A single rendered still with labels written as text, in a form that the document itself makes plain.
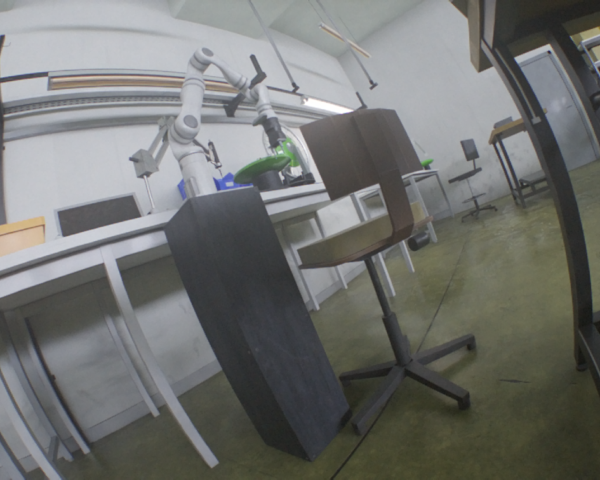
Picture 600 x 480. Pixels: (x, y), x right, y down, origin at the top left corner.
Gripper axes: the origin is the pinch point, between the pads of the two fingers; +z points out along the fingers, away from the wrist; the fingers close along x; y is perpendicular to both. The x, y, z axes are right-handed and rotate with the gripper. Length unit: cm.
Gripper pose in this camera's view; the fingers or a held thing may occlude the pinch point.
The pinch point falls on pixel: (280, 155)
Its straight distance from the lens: 120.6
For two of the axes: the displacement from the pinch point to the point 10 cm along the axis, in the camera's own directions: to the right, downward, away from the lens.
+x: -6.8, 2.8, 6.7
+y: 6.3, -2.5, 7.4
